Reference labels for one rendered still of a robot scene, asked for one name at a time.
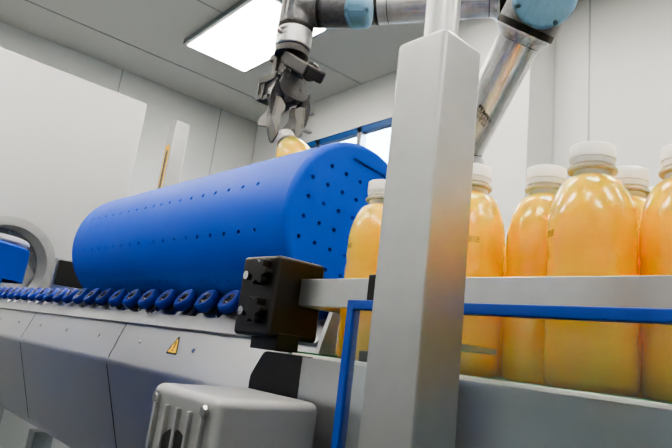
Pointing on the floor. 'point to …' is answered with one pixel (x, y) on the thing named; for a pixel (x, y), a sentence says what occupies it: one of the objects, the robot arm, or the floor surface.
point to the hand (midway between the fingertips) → (283, 139)
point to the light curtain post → (173, 154)
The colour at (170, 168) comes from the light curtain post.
